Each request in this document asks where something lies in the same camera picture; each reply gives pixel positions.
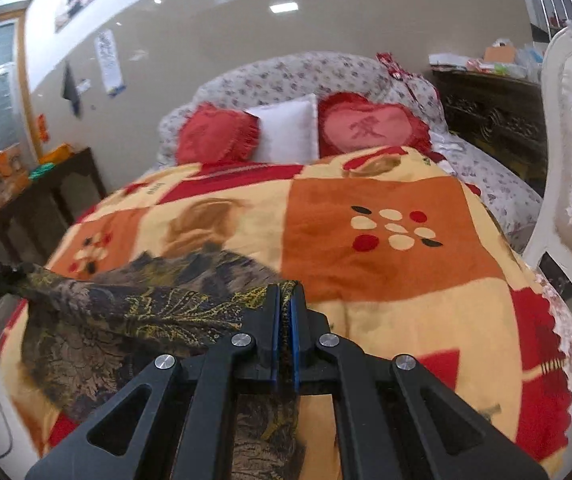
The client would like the dark floral patterned garment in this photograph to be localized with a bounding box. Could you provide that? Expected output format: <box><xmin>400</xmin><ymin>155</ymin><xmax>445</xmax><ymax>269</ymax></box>
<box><xmin>7</xmin><ymin>242</ymin><xmax>308</xmax><ymax>480</ymax></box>

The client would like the dark wooden side table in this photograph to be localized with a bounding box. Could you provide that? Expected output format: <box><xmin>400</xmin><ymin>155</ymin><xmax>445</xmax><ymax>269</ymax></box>
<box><xmin>0</xmin><ymin>148</ymin><xmax>108</xmax><ymax>262</ymax></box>

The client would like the orange basket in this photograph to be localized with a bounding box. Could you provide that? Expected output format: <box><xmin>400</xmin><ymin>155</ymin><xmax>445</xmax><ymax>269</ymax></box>
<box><xmin>39</xmin><ymin>143</ymin><xmax>74</xmax><ymax>165</ymax></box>

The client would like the orange red patchwork blanket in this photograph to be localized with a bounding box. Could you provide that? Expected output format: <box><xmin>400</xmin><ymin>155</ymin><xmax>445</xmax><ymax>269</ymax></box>
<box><xmin>0</xmin><ymin>146</ymin><xmax>572</xmax><ymax>474</ymax></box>

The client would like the dark hanging cloth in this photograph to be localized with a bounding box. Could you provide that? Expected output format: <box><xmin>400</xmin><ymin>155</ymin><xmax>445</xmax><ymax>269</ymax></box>
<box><xmin>62</xmin><ymin>62</ymin><xmax>82</xmax><ymax>119</ymax></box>

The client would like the floral bed sheet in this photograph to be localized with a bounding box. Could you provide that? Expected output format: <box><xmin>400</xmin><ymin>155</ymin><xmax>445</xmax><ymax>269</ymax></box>
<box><xmin>432</xmin><ymin>131</ymin><xmax>545</xmax><ymax>256</ymax></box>

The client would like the left red heart pillow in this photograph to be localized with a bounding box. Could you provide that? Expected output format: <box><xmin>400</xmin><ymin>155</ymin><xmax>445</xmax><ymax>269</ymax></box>
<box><xmin>175</xmin><ymin>103</ymin><xmax>261</xmax><ymax>165</ymax></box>

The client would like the red heart pillow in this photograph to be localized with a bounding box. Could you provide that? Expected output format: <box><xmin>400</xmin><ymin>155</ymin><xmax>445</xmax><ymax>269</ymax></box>
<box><xmin>317</xmin><ymin>92</ymin><xmax>432</xmax><ymax>157</ymax></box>
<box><xmin>175</xmin><ymin>103</ymin><xmax>261</xmax><ymax>165</ymax></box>

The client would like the right red heart pillow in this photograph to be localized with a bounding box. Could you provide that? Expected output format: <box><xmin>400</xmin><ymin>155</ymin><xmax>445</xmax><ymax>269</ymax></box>
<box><xmin>317</xmin><ymin>92</ymin><xmax>432</xmax><ymax>157</ymax></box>

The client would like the white square pillow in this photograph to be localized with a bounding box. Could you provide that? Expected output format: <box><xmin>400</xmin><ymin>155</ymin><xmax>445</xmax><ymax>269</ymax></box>
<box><xmin>247</xmin><ymin>94</ymin><xmax>319</xmax><ymax>165</ymax></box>

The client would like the dark carved wooden cabinet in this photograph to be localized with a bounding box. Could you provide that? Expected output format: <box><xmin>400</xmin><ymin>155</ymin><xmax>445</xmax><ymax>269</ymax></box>
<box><xmin>431</xmin><ymin>70</ymin><xmax>548</xmax><ymax>194</ymax></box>

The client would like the floral padded headboard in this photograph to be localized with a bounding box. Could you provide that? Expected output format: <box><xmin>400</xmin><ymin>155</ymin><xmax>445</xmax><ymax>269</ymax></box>
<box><xmin>155</xmin><ymin>51</ymin><xmax>448</xmax><ymax>169</ymax></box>

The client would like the eye chart wall poster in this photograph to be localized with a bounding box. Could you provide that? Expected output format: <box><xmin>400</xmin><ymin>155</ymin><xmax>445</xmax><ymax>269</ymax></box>
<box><xmin>94</xmin><ymin>29</ymin><xmax>126</xmax><ymax>98</ymax></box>

